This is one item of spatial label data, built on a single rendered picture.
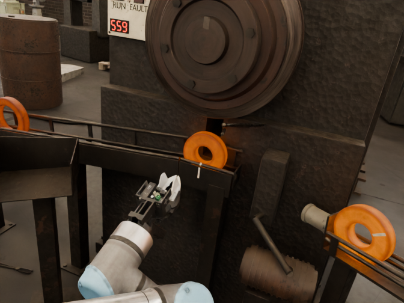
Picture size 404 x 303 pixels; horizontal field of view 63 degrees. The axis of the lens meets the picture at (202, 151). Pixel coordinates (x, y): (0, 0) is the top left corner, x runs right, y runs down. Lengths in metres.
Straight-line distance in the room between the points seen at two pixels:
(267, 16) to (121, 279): 0.70
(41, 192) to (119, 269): 0.53
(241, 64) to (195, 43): 0.13
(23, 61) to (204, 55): 2.95
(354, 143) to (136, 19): 0.83
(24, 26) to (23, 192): 2.63
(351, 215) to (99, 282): 0.64
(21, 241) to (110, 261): 1.27
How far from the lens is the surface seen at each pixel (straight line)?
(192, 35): 0.92
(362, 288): 1.95
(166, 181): 0.90
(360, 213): 0.94
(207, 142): 1.09
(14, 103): 1.59
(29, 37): 3.67
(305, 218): 1.04
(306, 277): 1.05
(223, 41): 0.89
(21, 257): 1.87
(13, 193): 1.20
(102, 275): 0.71
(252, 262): 1.05
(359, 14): 1.09
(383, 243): 0.94
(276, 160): 1.02
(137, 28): 1.26
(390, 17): 1.09
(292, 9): 0.94
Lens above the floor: 1.20
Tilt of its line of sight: 24 degrees down
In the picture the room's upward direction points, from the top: 7 degrees clockwise
